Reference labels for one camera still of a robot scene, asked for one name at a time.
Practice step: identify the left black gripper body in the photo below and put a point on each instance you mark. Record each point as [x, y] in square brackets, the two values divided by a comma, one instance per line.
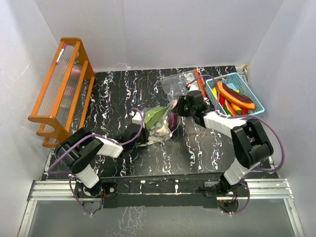
[142, 137]

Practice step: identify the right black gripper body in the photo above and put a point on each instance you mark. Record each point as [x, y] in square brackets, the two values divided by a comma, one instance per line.
[184, 109]

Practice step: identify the white fake mushroom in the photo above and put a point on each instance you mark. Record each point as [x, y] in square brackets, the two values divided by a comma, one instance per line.
[161, 130]

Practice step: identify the green fake leaf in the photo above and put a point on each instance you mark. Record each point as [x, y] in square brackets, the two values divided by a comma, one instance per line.
[153, 115]

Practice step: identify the clear bag with green leaf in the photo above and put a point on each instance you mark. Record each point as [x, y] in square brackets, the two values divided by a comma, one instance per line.
[161, 122]

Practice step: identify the purple fake eggplant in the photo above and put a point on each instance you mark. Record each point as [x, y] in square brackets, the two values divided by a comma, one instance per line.
[173, 118]

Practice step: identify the clear zip bag red slider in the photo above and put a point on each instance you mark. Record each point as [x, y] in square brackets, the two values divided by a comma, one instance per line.
[174, 86]

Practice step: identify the yellow fake banana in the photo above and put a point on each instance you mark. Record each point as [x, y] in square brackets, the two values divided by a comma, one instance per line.
[214, 90]
[236, 108]

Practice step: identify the fake watermelon slice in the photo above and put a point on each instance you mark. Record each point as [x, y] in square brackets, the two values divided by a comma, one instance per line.
[229, 109]

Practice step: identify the fake sweet potato slice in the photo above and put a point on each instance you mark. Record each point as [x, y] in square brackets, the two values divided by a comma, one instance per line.
[234, 97]

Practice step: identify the light blue plastic basket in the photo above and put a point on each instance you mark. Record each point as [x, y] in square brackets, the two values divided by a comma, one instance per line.
[233, 81]

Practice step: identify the red fake chili pepper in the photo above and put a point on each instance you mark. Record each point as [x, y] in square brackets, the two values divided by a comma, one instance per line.
[221, 100]

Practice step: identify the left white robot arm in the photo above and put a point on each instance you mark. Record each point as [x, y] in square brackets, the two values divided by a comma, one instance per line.
[78, 151]

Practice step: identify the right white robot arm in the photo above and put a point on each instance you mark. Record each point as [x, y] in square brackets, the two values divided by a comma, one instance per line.
[250, 142]

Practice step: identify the orange wooden rack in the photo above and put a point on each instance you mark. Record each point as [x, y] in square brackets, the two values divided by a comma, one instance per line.
[63, 101]

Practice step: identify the pink white marker pen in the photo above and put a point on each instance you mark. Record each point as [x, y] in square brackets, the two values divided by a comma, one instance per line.
[60, 53]

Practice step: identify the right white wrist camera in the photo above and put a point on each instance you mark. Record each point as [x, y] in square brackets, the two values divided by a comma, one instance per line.
[192, 86]

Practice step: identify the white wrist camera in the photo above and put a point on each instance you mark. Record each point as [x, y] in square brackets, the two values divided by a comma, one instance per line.
[192, 86]
[138, 118]

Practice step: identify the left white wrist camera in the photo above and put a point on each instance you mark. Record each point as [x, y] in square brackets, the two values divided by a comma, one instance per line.
[138, 118]

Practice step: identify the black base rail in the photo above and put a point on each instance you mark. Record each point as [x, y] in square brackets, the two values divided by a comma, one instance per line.
[166, 191]

